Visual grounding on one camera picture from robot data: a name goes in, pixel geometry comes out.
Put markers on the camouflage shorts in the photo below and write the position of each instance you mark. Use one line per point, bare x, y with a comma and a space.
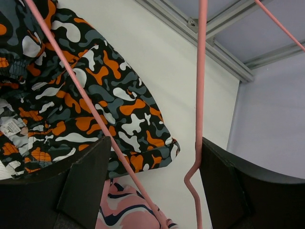
43, 117

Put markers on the pink shark print shorts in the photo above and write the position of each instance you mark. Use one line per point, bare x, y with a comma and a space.
124, 207

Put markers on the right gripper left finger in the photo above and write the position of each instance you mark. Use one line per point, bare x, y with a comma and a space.
79, 202

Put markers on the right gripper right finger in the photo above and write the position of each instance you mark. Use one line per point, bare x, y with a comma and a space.
225, 197

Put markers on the left aluminium frame post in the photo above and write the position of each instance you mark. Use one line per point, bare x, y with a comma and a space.
187, 27

